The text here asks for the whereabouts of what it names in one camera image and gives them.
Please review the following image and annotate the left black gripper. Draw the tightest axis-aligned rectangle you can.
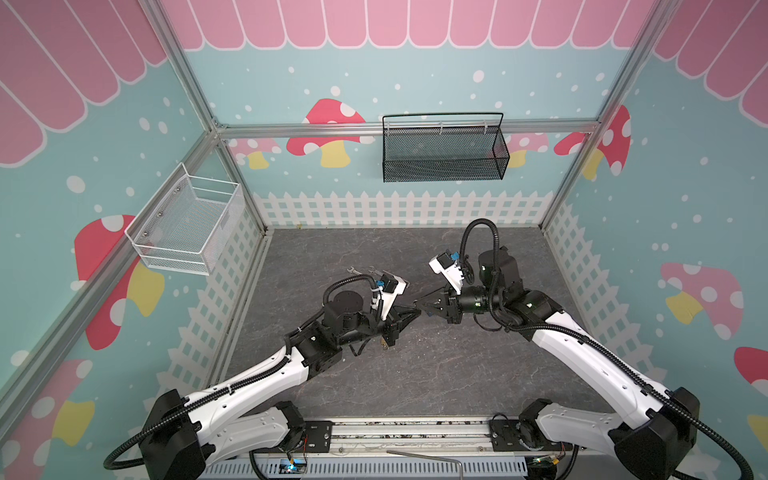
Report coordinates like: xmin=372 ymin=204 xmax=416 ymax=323
xmin=339 ymin=304 xmax=422 ymax=348

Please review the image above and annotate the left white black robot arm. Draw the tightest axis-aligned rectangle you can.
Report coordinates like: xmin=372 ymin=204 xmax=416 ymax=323
xmin=103 ymin=272 xmax=421 ymax=479

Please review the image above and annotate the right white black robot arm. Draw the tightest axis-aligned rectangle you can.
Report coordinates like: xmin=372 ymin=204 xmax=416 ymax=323
xmin=417 ymin=218 xmax=754 ymax=479

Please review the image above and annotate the grey metal hex key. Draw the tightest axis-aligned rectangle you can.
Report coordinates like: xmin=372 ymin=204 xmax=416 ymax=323
xmin=386 ymin=449 xmax=464 ymax=480

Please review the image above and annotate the left green circuit board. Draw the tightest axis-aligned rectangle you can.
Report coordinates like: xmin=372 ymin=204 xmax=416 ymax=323
xmin=278 ymin=459 xmax=307 ymax=475

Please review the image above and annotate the green circuit board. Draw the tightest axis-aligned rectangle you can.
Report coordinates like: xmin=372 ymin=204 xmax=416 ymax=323
xmin=529 ymin=455 xmax=561 ymax=468
xmin=278 ymin=459 xmax=307 ymax=475

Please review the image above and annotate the right green circuit board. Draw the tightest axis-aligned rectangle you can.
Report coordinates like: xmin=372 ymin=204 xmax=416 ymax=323
xmin=529 ymin=455 xmax=561 ymax=468

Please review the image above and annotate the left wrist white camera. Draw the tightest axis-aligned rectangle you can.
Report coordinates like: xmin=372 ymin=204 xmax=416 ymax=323
xmin=371 ymin=272 xmax=408 ymax=322

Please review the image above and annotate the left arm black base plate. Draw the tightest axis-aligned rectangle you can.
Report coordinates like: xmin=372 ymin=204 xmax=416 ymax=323
xmin=279 ymin=421 xmax=334 ymax=453

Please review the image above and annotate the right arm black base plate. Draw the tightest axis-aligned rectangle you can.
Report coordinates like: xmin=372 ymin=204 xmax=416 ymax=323
xmin=488 ymin=417 xmax=572 ymax=452

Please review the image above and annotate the black mesh wall basket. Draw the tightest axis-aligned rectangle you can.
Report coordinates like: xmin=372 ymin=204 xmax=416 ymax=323
xmin=381 ymin=112 xmax=510 ymax=183

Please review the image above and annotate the white mesh wall basket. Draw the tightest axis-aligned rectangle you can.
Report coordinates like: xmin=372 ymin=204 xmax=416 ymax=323
xmin=125 ymin=163 xmax=245 ymax=276

